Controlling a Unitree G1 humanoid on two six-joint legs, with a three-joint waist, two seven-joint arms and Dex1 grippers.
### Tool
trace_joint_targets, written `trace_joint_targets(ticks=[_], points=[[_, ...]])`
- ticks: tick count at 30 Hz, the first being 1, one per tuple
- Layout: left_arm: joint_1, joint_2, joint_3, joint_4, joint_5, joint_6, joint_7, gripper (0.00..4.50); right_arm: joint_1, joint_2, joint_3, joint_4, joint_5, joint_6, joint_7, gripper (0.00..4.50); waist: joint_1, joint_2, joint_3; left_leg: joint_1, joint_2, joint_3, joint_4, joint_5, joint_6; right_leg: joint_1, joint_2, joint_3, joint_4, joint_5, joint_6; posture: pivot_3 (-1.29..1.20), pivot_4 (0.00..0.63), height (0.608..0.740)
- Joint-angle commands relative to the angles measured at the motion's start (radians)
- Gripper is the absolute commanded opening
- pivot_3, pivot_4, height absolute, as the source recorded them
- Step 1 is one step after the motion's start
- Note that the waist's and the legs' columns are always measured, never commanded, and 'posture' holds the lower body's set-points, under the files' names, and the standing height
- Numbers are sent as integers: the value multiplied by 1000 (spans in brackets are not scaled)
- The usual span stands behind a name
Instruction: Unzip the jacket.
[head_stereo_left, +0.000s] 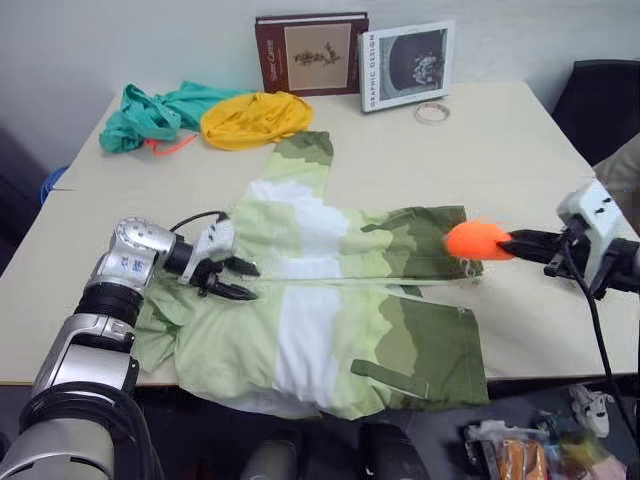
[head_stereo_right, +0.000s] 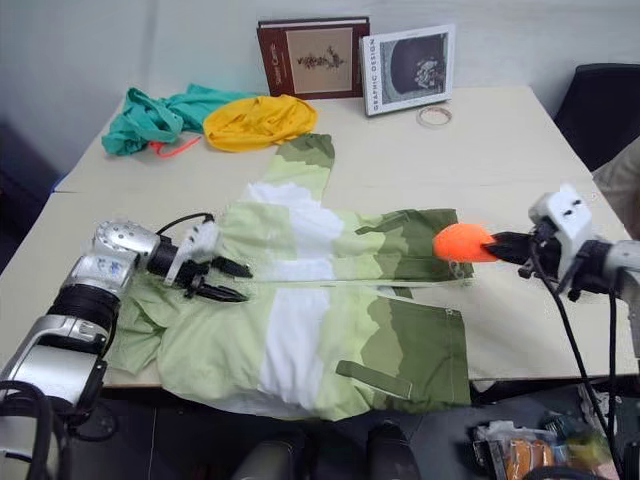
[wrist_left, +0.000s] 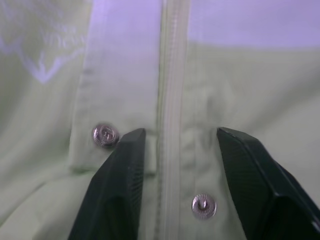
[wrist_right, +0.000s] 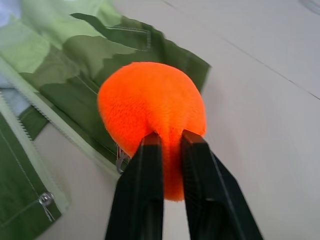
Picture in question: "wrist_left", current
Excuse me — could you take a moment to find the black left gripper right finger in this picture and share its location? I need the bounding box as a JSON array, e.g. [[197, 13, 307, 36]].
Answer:
[[216, 126, 320, 240]]

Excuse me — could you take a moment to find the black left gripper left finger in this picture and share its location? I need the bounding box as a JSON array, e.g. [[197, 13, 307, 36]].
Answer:
[[67, 128, 147, 240]]

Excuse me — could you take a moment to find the light green and lavender jacket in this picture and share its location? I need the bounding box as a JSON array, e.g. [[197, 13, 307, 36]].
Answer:
[[0, 0, 320, 240]]

